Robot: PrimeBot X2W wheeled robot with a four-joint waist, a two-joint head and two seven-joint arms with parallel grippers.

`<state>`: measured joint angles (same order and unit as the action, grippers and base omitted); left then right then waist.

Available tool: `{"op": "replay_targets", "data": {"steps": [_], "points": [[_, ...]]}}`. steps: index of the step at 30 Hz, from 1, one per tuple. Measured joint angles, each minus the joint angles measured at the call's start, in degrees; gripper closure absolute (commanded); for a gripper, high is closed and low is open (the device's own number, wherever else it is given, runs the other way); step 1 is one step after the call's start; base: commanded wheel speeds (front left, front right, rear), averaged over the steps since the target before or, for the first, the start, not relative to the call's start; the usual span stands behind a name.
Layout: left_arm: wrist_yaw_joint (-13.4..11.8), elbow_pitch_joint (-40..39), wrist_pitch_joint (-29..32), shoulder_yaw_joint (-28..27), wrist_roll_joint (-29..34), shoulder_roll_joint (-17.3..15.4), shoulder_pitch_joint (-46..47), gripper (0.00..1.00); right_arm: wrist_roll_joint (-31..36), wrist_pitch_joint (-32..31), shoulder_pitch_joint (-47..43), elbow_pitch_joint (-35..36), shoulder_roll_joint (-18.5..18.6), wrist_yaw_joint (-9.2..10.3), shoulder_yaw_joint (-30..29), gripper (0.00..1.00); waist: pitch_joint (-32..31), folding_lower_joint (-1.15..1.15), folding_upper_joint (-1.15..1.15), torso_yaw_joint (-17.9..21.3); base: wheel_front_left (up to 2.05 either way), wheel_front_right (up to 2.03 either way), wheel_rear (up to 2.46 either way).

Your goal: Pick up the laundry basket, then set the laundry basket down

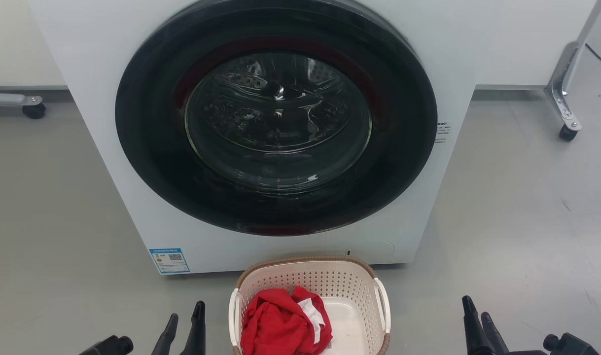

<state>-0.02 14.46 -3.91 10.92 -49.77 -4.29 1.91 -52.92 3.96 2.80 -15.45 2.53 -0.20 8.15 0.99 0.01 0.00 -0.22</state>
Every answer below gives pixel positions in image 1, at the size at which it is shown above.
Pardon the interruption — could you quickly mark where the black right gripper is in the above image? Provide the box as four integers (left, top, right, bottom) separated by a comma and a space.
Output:
461, 295, 600, 355

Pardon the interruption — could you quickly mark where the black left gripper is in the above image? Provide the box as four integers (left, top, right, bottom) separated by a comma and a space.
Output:
78, 301, 206, 355

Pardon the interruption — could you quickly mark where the small printed text sticker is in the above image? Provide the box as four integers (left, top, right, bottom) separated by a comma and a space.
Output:
434, 121, 452, 145

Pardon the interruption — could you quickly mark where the red garment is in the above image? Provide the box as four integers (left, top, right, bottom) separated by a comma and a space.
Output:
240, 287, 333, 355

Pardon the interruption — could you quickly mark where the round black washing machine door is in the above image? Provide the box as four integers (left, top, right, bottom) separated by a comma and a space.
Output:
115, 0, 438, 236

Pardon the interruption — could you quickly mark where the cream perforated laundry basket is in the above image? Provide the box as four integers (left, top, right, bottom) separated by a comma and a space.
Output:
228, 255, 392, 355

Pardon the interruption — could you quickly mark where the silver metal frame leg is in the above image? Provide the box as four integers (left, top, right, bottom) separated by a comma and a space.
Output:
544, 0, 601, 132

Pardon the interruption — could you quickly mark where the blue energy label sticker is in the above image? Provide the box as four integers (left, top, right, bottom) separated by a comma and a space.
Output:
149, 248, 191, 275

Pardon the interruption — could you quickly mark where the white washing machine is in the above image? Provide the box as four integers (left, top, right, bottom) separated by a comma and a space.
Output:
27, 0, 597, 275

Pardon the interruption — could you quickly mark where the grey metal stand leg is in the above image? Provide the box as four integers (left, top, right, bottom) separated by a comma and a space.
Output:
0, 89, 44, 107

